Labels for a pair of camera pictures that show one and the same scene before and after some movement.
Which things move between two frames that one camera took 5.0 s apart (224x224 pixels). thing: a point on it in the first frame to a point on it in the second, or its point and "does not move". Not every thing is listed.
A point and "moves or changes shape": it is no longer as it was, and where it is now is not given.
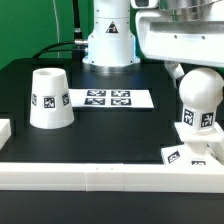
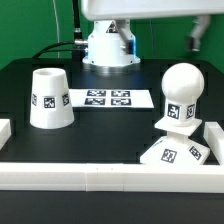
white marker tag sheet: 108,98 does not move
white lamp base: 195,151 moves or changes shape
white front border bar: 112,177 does not move
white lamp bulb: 200,92 moves or changes shape
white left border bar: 5,132 does not move
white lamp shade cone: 51,106 does not move
